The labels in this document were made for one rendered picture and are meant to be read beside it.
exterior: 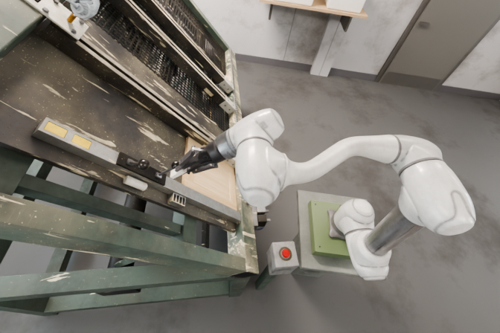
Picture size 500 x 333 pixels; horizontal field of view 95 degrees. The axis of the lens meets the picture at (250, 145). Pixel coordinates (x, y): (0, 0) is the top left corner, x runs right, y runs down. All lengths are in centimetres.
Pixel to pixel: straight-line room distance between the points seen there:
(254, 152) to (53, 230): 52
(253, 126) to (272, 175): 16
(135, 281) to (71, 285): 29
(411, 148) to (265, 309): 167
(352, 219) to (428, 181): 61
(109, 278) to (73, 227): 74
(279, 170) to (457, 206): 49
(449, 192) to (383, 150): 20
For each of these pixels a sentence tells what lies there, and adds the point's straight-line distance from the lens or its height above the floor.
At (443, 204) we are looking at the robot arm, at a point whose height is 162.
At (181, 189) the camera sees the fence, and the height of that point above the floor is 124.
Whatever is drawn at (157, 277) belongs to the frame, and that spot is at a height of 79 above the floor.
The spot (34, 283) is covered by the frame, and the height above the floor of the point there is 79.
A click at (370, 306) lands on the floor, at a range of 247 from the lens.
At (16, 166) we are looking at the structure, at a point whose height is 157.
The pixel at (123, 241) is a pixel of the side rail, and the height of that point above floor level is 140.
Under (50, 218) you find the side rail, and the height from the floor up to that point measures 155.
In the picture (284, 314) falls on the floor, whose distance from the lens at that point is 220.
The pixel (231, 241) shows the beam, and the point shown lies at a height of 86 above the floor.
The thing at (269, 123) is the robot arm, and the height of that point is 170.
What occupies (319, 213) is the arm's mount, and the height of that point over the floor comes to 81.
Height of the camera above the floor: 214
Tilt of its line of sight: 50 degrees down
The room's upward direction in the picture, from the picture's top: 10 degrees clockwise
